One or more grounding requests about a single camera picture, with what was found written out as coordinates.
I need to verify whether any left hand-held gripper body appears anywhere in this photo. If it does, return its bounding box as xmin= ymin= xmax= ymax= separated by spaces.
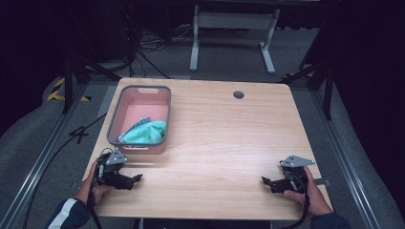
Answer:
xmin=95 ymin=147 xmax=135 ymax=191

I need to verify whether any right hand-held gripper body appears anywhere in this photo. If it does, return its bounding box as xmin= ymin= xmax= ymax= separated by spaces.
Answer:
xmin=270 ymin=155 xmax=316 ymax=195

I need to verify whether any person's left hand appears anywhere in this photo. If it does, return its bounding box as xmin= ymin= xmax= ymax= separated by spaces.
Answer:
xmin=75 ymin=161 xmax=113 ymax=206

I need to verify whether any person's right hand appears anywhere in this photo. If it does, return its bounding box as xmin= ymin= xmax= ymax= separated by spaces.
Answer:
xmin=282 ymin=165 xmax=334 ymax=219

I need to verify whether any grey tape strip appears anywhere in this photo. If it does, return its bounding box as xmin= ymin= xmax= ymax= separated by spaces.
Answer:
xmin=312 ymin=177 xmax=332 ymax=187

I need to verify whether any mint green cloth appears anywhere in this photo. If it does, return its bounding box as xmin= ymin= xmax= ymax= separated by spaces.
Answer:
xmin=120 ymin=119 xmax=168 ymax=145

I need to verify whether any blue white striped cloth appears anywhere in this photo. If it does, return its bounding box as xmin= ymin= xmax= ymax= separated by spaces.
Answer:
xmin=117 ymin=116 xmax=152 ymax=143

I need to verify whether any pink basket with grey rim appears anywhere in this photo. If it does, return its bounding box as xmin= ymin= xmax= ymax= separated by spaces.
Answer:
xmin=106 ymin=84 xmax=173 ymax=156

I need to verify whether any black metal stand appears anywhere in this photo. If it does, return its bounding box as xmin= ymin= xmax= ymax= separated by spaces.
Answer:
xmin=279 ymin=58 xmax=336 ymax=122
xmin=60 ymin=52 xmax=123 ymax=115

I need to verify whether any yellow black floor tape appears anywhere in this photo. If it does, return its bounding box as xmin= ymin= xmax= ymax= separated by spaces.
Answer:
xmin=46 ymin=76 xmax=93 ymax=103

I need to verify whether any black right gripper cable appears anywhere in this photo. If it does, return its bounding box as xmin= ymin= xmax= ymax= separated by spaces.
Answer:
xmin=280 ymin=170 xmax=311 ymax=229

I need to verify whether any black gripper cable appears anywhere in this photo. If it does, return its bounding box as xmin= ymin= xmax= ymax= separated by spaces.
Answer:
xmin=280 ymin=170 xmax=311 ymax=229
xmin=86 ymin=148 xmax=115 ymax=229

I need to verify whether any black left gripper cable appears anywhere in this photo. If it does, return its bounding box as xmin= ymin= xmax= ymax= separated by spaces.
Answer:
xmin=86 ymin=148 xmax=115 ymax=229

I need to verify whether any grey metal floor rail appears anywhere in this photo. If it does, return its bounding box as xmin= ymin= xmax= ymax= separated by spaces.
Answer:
xmin=0 ymin=83 xmax=91 ymax=229
xmin=312 ymin=90 xmax=385 ymax=229

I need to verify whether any long black floor cable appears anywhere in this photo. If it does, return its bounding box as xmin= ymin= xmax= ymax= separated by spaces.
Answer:
xmin=21 ymin=112 xmax=108 ymax=229

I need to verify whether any tangle of black floor cables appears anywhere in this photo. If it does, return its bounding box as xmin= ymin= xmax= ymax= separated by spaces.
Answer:
xmin=127 ymin=22 xmax=197 ymax=80

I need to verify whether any grey metal desk frame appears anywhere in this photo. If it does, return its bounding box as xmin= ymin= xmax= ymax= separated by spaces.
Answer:
xmin=189 ymin=4 xmax=282 ymax=76

